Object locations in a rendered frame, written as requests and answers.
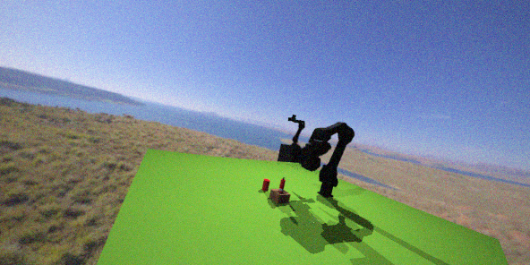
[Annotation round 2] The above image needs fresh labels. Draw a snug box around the red cylinder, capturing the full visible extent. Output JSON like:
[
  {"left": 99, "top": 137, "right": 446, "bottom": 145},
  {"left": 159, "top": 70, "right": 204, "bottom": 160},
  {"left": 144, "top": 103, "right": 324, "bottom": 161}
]
[{"left": 262, "top": 179, "right": 270, "bottom": 191}]

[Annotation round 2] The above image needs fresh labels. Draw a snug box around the tan block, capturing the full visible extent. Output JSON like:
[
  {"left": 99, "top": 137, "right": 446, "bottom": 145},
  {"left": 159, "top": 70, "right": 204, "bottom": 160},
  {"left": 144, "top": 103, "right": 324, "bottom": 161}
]
[{"left": 269, "top": 189, "right": 291, "bottom": 204}]

